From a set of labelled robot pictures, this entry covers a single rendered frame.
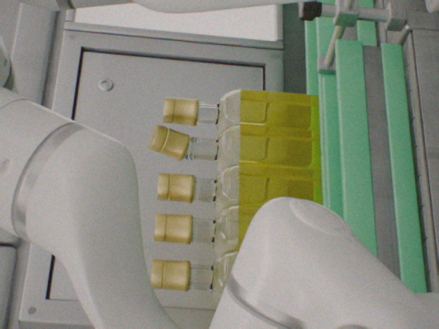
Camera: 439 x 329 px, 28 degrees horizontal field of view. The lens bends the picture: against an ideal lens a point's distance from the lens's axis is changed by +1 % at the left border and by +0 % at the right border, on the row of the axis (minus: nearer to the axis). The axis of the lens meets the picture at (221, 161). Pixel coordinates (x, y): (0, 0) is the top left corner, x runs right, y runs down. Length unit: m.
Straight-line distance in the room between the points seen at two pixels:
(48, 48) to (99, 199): 0.84
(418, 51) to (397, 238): 0.24
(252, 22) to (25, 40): 0.35
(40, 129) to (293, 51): 0.91
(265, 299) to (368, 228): 0.45
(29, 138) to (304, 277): 0.20
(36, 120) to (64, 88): 0.74
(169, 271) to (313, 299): 0.54
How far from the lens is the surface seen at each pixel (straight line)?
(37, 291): 1.16
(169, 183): 1.08
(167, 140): 1.10
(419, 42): 1.09
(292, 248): 0.50
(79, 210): 0.55
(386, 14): 1.10
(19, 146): 0.57
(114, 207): 0.57
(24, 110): 0.59
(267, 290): 0.51
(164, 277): 1.02
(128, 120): 1.30
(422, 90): 1.04
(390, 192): 0.98
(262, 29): 1.42
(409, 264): 0.94
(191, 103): 1.14
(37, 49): 1.38
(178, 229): 1.05
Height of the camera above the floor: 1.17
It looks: 5 degrees down
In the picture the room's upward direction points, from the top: 85 degrees counter-clockwise
